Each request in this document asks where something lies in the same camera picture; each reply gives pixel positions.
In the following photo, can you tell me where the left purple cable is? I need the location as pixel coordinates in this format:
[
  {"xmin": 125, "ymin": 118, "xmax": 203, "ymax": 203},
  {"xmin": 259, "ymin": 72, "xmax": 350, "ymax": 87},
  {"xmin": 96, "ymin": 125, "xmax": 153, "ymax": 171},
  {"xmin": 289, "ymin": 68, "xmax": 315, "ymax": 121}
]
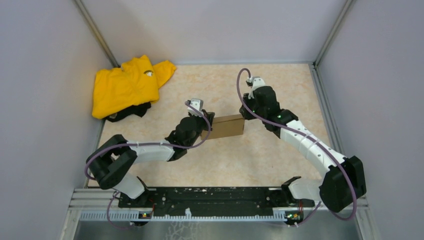
[{"xmin": 84, "ymin": 100, "xmax": 213, "ymax": 231}]

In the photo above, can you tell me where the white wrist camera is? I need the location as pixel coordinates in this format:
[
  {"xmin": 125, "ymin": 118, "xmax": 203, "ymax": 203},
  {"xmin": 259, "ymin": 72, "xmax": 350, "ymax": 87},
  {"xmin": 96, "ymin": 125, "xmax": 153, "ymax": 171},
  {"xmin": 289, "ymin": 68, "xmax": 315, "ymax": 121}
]
[
  {"xmin": 187, "ymin": 98, "xmax": 204, "ymax": 117},
  {"xmin": 245, "ymin": 76, "xmax": 266, "ymax": 93}
]

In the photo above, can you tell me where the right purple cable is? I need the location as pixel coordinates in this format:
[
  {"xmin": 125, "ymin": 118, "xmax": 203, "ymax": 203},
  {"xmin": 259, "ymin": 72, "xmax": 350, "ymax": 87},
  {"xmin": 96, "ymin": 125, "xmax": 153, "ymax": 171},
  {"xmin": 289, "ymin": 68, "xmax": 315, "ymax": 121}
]
[{"xmin": 236, "ymin": 68, "xmax": 359, "ymax": 228}]

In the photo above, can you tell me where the brown cardboard box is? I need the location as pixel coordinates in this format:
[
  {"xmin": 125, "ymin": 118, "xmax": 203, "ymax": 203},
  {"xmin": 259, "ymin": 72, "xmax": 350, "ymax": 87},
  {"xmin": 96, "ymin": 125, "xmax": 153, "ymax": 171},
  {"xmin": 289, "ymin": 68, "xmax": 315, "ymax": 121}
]
[{"xmin": 200, "ymin": 114, "xmax": 245, "ymax": 140}]

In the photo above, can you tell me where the aluminium frame rail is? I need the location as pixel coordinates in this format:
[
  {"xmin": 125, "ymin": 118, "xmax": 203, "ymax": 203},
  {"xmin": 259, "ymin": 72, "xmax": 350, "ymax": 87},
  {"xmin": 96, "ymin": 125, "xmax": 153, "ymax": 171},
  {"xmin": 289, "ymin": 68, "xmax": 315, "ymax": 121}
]
[{"xmin": 68, "ymin": 187, "xmax": 369, "ymax": 222}]

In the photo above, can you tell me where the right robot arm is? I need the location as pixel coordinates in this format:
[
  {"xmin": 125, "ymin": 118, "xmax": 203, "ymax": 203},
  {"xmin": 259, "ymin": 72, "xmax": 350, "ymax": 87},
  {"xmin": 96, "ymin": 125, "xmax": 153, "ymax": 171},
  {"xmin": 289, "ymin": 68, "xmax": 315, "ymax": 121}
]
[{"xmin": 237, "ymin": 85, "xmax": 367, "ymax": 213}]

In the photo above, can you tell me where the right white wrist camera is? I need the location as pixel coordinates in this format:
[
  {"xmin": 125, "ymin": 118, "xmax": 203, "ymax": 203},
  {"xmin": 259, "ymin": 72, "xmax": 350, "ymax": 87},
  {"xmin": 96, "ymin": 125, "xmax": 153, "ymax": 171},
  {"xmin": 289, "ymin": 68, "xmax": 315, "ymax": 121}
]
[{"xmin": 245, "ymin": 76, "xmax": 266, "ymax": 93}]

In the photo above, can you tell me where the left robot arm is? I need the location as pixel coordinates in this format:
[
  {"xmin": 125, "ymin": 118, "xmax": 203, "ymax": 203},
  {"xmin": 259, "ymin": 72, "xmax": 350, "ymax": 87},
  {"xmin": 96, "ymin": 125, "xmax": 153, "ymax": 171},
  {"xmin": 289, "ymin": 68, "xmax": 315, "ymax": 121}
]
[{"xmin": 84, "ymin": 110, "xmax": 215, "ymax": 207}]

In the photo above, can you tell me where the purple cable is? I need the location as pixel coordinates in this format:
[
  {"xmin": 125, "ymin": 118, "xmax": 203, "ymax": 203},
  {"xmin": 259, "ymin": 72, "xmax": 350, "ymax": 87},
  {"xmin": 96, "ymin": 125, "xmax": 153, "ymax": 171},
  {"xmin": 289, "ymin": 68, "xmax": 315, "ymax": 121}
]
[
  {"xmin": 236, "ymin": 68, "xmax": 359, "ymax": 228},
  {"xmin": 84, "ymin": 100, "xmax": 213, "ymax": 231}
]

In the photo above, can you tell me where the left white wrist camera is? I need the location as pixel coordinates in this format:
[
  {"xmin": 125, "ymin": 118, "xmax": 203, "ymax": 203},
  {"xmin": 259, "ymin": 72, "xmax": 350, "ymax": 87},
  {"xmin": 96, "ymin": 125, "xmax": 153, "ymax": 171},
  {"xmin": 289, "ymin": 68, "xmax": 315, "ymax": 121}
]
[{"xmin": 187, "ymin": 98, "xmax": 204, "ymax": 117}]

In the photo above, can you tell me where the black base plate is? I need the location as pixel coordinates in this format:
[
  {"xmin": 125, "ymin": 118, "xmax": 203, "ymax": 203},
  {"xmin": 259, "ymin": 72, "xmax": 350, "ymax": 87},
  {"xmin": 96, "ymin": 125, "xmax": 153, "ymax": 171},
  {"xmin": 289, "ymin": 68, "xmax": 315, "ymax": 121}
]
[{"xmin": 118, "ymin": 187, "xmax": 315, "ymax": 217}]

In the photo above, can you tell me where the black garment under shirt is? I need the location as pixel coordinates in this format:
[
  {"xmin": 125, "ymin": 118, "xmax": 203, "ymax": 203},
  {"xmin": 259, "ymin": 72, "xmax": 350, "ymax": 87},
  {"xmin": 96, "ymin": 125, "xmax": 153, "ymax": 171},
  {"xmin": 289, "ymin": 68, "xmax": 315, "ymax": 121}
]
[{"xmin": 104, "ymin": 102, "xmax": 152, "ymax": 123}]

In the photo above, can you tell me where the yellow shirt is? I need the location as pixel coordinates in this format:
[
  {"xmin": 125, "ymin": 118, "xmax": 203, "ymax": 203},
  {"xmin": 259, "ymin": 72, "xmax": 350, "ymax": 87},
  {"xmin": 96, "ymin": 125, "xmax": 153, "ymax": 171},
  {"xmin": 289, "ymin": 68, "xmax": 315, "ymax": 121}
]
[{"xmin": 91, "ymin": 55, "xmax": 177, "ymax": 119}]

